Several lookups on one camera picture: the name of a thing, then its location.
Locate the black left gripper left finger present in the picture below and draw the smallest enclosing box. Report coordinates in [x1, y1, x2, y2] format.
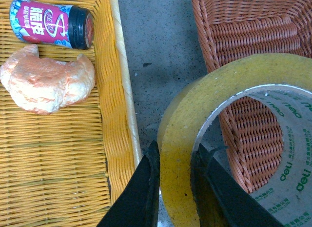
[97, 141, 160, 227]

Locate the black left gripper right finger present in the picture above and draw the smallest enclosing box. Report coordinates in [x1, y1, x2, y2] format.
[191, 144, 282, 227]

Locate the yellow woven basket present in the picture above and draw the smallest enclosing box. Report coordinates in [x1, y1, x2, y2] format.
[0, 0, 141, 227]

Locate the toy bread loaf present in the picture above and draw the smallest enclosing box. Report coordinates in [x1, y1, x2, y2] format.
[0, 44, 96, 115]

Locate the brown wicker basket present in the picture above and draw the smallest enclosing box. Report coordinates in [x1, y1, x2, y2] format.
[192, 0, 312, 193]

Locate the pink labelled small bottle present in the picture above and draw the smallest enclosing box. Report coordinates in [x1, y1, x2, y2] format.
[9, 0, 94, 50]

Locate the yellow packing tape roll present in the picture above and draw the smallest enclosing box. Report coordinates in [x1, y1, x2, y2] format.
[157, 54, 312, 227]

